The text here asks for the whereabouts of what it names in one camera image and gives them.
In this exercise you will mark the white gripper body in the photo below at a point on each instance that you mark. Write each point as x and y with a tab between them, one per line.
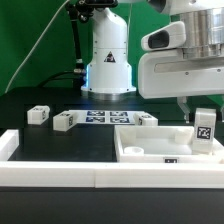
164	74

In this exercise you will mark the white square tabletop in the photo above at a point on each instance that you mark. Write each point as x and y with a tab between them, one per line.
162	144

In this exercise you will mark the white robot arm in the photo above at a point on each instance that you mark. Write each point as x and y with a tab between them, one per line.
184	58

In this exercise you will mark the white fiducial marker sheet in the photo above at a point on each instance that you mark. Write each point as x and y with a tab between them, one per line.
104	117

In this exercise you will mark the white U-shaped fence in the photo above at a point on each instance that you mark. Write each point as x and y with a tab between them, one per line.
102	175

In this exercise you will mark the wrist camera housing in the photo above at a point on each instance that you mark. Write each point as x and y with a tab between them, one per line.
169	37

